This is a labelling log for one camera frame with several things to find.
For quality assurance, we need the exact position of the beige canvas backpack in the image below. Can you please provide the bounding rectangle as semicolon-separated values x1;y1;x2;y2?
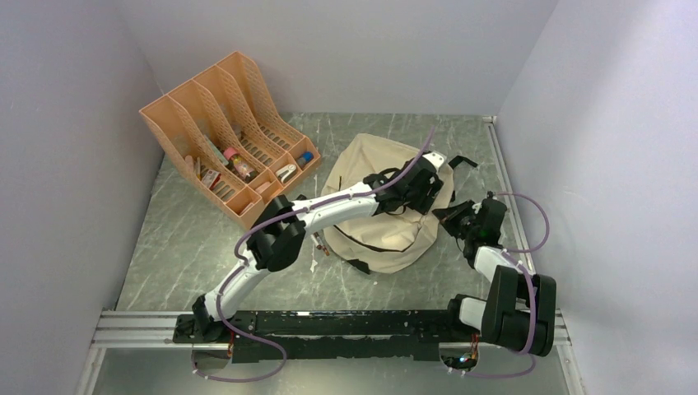
320;133;440;273

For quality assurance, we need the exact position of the white red-capped marker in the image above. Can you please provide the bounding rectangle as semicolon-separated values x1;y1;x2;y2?
310;233;323;250

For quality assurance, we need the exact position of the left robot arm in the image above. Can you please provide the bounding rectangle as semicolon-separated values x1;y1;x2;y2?
192;151;446;342

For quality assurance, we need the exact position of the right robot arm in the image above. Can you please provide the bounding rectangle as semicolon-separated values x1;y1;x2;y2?
432;196;556;356

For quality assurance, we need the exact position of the green white card pack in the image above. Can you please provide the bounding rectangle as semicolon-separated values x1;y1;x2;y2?
204;135;229;167

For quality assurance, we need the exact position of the blue-capped grey bottle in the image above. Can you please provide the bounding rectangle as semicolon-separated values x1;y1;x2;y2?
296;151;314;169

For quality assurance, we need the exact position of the white stapler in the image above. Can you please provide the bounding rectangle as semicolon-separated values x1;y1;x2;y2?
275;164;298;184

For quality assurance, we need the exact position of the pink-capped glitter bottle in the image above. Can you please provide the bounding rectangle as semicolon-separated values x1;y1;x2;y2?
222;146;258;183

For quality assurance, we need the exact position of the orange plastic file organizer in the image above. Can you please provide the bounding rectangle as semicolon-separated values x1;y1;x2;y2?
140;51;321;229

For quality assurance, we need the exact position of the red small box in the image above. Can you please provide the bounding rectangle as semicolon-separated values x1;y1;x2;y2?
201;170;221;190

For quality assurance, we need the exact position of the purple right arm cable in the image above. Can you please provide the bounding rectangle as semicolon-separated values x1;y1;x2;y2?
463;192;551;380

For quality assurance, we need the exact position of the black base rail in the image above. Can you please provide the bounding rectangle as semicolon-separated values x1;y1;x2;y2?
172;309;477;363

